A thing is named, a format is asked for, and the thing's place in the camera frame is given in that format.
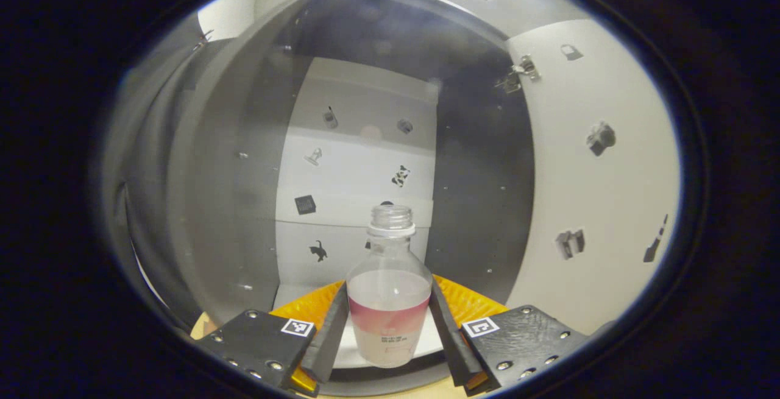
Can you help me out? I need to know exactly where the metal cabinet hinge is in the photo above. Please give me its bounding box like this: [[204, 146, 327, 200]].
[[495, 55, 542, 94]]

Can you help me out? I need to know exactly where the grey cabinet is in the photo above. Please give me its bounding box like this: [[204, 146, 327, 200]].
[[168, 0, 537, 397]]

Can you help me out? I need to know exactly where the clear bottle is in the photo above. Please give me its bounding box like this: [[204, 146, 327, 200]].
[[346, 204, 433, 368]]

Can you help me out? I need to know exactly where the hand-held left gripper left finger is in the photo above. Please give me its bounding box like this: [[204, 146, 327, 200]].
[[195, 280, 351, 397]]

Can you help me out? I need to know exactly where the grey cabinet door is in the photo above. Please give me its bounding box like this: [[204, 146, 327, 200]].
[[506, 18, 682, 336]]

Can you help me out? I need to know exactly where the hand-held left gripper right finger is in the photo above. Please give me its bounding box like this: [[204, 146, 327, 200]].
[[428, 274, 590, 397]]

